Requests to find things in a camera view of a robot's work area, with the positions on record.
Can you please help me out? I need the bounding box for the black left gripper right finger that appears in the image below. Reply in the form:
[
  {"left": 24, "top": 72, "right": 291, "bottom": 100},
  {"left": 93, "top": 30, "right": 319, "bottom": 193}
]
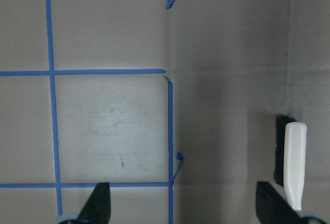
[{"left": 255, "top": 181, "right": 309, "bottom": 224}]

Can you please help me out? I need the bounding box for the beige hand brush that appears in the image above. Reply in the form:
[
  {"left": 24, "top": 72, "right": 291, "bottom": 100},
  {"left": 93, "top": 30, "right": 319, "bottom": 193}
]
[{"left": 273, "top": 115, "right": 307, "bottom": 211}]

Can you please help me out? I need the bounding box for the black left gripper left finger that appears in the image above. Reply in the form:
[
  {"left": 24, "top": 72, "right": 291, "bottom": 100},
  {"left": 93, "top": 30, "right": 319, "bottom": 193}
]
[{"left": 77, "top": 183, "right": 111, "bottom": 224}]

